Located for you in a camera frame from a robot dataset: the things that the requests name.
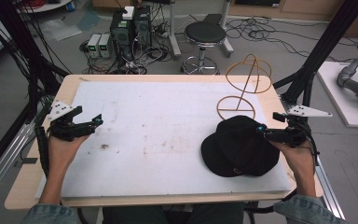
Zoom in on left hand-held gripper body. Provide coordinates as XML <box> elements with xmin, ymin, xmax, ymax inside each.
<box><xmin>47</xmin><ymin>100</ymin><xmax>91</xmax><ymax>143</ymax></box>

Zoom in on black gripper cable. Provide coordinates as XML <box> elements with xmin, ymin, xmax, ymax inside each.
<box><xmin>34</xmin><ymin>124</ymin><xmax>50</xmax><ymax>179</ymax></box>
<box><xmin>297</xmin><ymin>119</ymin><xmax>322</xmax><ymax>175</ymax></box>

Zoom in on person's dark trousers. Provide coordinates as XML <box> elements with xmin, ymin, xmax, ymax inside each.
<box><xmin>102</xmin><ymin>201</ymin><xmax>246</xmax><ymax>224</ymax></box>

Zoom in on left denim sleeve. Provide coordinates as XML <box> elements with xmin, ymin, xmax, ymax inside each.
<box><xmin>19</xmin><ymin>203</ymin><xmax>82</xmax><ymax>224</ymax></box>

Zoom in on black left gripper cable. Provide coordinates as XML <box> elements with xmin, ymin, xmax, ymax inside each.
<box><xmin>34</xmin><ymin>124</ymin><xmax>50</xmax><ymax>179</ymax></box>

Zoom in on person's left hand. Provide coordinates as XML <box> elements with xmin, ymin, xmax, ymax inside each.
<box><xmin>47</xmin><ymin>133</ymin><xmax>91</xmax><ymax>172</ymax></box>

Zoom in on white floor platform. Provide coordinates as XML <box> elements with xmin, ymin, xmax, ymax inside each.
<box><xmin>316</xmin><ymin>61</ymin><xmax>358</xmax><ymax>130</ymax></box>

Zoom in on black bucket hat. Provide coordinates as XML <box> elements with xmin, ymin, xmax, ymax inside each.
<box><xmin>200</xmin><ymin>115</ymin><xmax>281</xmax><ymax>178</ymax></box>

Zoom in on white foam mat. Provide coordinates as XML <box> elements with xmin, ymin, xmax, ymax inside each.
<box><xmin>34</xmin><ymin>81</ymin><xmax>293</xmax><ymax>200</ymax></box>

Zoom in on black round stool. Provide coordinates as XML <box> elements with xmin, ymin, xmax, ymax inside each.
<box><xmin>180</xmin><ymin>21</ymin><xmax>227</xmax><ymax>76</ymax></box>

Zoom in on denim sleeve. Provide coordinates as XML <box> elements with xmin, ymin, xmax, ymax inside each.
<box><xmin>272</xmin><ymin>193</ymin><xmax>350</xmax><ymax>224</ymax></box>
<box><xmin>19</xmin><ymin>203</ymin><xmax>82</xmax><ymax>224</ymax></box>

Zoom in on black cables on floor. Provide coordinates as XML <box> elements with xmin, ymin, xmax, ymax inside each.
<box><xmin>223</xmin><ymin>15</ymin><xmax>358</xmax><ymax>64</ymax></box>

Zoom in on tangle of floor cables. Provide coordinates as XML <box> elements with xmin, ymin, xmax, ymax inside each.
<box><xmin>79</xmin><ymin>6</ymin><xmax>175</xmax><ymax>76</ymax></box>

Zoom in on black frame stand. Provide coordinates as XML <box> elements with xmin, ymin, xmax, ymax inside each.
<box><xmin>0</xmin><ymin>0</ymin><xmax>73</xmax><ymax>185</ymax></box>
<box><xmin>272</xmin><ymin>0</ymin><xmax>358</xmax><ymax>108</ymax></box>

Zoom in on wooden wire hat stand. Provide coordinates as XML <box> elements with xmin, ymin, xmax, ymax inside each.
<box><xmin>216</xmin><ymin>53</ymin><xmax>273</xmax><ymax>121</ymax></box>

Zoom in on person's right hand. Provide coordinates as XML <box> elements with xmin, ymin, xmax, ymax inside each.
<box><xmin>268</xmin><ymin>139</ymin><xmax>317</xmax><ymax>175</ymax></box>

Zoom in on right denim sleeve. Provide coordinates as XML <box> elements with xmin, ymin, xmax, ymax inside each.
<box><xmin>272</xmin><ymin>193</ymin><xmax>350</xmax><ymax>224</ymax></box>

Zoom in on grey power supply unit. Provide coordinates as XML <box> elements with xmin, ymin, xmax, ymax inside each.
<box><xmin>87</xmin><ymin>33</ymin><xmax>103</xmax><ymax>59</ymax></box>
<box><xmin>98</xmin><ymin>33</ymin><xmax>112</xmax><ymax>59</ymax></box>

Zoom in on aluminium rail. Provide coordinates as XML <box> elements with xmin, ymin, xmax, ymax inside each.
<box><xmin>314</xmin><ymin>155</ymin><xmax>347</xmax><ymax>220</ymax></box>
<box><xmin>0</xmin><ymin>121</ymin><xmax>36</xmax><ymax>209</ymax></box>

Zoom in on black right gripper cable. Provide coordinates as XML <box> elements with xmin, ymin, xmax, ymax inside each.
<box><xmin>297</xmin><ymin>119</ymin><xmax>322</xmax><ymax>175</ymax></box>

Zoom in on black computer tower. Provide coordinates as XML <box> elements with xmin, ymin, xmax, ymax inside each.
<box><xmin>132</xmin><ymin>5</ymin><xmax>153</xmax><ymax>50</ymax></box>
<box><xmin>109</xmin><ymin>8</ymin><xmax>135</xmax><ymax>63</ymax></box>

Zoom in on white desk leg frame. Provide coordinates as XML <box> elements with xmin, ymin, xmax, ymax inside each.
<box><xmin>167</xmin><ymin>0</ymin><xmax>235</xmax><ymax>60</ymax></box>

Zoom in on white round table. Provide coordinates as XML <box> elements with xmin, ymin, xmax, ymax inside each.
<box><xmin>14</xmin><ymin>0</ymin><xmax>73</xmax><ymax>14</ymax></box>

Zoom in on light wooden table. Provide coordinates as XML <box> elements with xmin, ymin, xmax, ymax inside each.
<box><xmin>4</xmin><ymin>74</ymin><xmax>324</xmax><ymax>211</ymax></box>

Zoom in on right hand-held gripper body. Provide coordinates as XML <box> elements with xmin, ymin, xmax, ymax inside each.
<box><xmin>272</xmin><ymin>105</ymin><xmax>334</xmax><ymax>147</ymax></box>

